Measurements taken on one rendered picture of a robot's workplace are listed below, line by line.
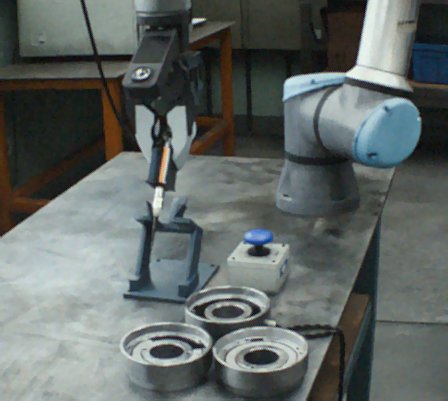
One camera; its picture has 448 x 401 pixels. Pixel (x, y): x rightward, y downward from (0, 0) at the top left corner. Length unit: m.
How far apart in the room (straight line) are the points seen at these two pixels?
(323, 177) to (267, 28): 3.39
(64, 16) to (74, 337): 2.34
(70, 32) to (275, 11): 1.76
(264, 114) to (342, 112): 3.82
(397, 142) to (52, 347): 0.62
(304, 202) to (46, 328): 0.54
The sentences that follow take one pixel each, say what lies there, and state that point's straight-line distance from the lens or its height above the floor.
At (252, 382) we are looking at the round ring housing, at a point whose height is 0.83.
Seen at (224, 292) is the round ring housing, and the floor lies 0.83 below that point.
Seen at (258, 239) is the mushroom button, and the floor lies 0.87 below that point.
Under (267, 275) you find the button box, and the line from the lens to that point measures 1.14.
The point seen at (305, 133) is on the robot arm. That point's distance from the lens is 1.40.
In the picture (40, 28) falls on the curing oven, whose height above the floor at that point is 0.93.
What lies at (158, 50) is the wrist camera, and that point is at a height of 1.14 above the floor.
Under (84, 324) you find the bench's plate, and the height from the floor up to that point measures 0.80.
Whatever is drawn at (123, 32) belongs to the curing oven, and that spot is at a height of 0.90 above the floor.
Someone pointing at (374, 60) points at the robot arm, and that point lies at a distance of 1.31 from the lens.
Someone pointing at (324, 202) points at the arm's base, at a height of 0.83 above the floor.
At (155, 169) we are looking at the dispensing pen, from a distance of 1.11.
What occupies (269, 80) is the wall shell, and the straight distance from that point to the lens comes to 5.08.
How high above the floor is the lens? 1.29
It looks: 17 degrees down
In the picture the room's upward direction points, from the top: 2 degrees counter-clockwise
